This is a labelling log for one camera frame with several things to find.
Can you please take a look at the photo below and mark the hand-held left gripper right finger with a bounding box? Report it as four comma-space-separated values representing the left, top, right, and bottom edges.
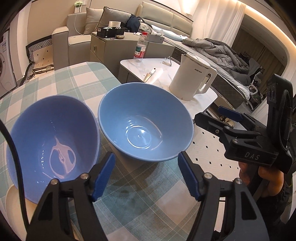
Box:
178, 152, 270, 241

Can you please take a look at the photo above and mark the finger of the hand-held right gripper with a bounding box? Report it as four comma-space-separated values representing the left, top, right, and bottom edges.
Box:
218, 106, 269, 132
194, 112, 262, 149

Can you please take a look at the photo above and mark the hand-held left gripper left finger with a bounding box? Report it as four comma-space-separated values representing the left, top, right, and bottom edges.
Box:
25, 153, 116, 241

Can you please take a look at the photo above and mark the dark blue bowl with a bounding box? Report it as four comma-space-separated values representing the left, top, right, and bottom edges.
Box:
6, 95, 101, 205

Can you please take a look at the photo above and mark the light blue bowl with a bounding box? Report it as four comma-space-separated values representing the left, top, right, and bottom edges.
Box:
97, 82, 194, 162

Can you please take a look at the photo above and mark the cream large plate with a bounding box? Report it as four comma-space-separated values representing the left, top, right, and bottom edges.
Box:
5, 185, 38, 235

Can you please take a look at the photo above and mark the person's right forearm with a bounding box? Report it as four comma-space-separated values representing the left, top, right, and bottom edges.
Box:
253, 179, 292, 224

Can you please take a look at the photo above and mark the person's right hand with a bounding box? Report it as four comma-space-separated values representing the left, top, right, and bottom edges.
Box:
238, 160, 285, 198

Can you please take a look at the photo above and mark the white dotted seat cushion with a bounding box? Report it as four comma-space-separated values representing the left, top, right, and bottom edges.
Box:
191, 125, 250, 181

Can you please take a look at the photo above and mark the bed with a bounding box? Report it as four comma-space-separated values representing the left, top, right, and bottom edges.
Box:
162, 35, 256, 110

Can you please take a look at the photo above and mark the green checked tablecloth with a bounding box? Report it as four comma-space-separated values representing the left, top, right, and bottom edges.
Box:
0, 61, 232, 241

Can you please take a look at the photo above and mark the white electric kettle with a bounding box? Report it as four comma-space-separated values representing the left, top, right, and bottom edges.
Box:
169, 52, 218, 101

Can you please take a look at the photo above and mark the grey blanket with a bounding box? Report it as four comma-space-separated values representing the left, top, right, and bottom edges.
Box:
182, 38, 252, 82

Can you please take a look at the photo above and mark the kitchen knife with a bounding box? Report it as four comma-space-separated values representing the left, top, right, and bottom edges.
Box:
143, 67, 157, 83

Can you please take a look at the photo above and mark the white curtain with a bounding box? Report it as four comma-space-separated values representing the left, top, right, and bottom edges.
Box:
203, 0, 246, 45

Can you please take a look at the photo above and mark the clear water bottle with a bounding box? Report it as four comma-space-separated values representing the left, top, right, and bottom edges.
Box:
133, 32, 150, 63

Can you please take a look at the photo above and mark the padded bed headboard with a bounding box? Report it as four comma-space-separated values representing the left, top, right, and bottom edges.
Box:
141, 1, 194, 39

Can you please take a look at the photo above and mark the beige low cabinet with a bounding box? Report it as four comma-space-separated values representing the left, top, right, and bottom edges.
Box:
89, 32, 175, 78

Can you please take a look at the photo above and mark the dark blue clothing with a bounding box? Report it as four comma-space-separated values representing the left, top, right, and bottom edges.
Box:
126, 14, 142, 32

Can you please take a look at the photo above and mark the black box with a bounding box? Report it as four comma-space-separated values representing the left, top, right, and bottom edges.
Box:
96, 27, 125, 39

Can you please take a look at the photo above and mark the chair with patterned cushion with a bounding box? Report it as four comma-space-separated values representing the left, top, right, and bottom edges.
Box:
25, 35, 55, 81

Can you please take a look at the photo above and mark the grey cushion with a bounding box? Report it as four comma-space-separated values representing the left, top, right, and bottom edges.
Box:
96, 6, 133, 33
83, 7, 104, 35

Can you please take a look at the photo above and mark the grey sofa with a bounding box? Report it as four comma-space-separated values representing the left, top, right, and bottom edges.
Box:
51, 13, 116, 68

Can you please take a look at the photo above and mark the white washing machine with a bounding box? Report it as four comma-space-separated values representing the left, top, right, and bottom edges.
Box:
0, 30, 18, 92

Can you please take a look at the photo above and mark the green plant box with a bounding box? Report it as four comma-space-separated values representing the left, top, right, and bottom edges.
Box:
73, 0, 88, 15

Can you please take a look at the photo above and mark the black cable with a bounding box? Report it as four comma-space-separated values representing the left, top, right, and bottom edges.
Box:
0, 119, 30, 225

